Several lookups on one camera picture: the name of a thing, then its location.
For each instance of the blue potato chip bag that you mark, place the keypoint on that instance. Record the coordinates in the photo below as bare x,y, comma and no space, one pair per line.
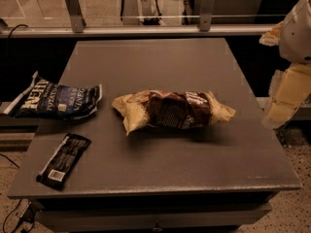
44,99

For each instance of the brown chip bag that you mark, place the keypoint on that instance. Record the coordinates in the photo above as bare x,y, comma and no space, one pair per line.
159,108

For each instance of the metal railing frame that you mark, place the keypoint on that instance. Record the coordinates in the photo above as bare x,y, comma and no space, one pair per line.
122,18

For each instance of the black snack bar wrapper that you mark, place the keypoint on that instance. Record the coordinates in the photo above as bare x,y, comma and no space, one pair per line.
63,160

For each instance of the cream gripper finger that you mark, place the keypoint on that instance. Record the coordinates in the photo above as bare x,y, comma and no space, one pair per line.
272,37
288,89

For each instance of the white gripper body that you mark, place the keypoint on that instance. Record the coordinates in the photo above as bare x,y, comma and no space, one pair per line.
297,36

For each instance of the grey table with drawer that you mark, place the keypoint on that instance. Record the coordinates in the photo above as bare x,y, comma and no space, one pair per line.
223,174

